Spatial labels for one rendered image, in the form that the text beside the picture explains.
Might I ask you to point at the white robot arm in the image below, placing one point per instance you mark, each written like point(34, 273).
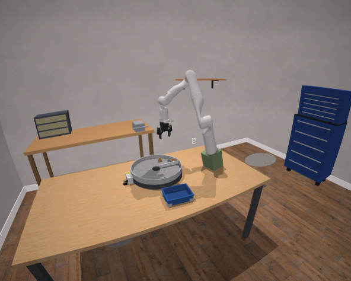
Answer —
point(197, 99)

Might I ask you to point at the blue crate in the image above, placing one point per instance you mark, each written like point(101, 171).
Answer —
point(174, 195)

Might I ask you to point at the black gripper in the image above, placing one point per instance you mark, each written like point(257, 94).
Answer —
point(164, 127)

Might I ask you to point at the grey round turning table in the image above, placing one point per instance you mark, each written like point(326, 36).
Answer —
point(148, 173)

